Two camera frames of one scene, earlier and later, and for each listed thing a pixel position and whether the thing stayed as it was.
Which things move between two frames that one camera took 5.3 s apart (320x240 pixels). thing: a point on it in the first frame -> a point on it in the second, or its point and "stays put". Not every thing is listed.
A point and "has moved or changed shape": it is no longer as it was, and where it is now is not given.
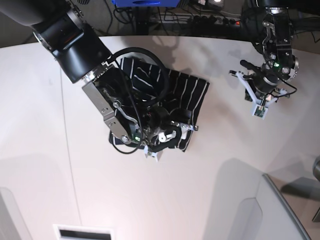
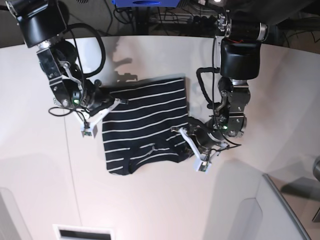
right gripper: [262, 83] -> [205, 135]
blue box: [146, 3] stays put
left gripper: [159, 118] -> [94, 97]
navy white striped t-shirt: [175, 91] has moved or changed shape
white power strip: [192, 19] stays put
